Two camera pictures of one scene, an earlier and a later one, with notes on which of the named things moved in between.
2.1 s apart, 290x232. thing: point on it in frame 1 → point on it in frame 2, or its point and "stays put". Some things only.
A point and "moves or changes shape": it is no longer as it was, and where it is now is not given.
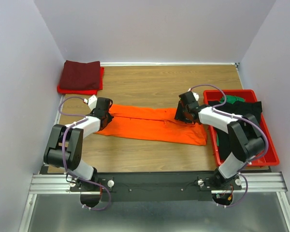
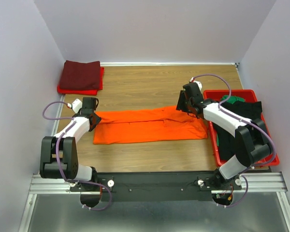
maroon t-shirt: x=78 y=75 stays put
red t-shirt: x=83 y=92 stays put
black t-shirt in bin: x=240 y=108 stays put
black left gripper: x=109 y=117 → x=98 y=119
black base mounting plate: x=158 y=187 stays put
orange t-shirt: x=153 y=123 moves or changes shape
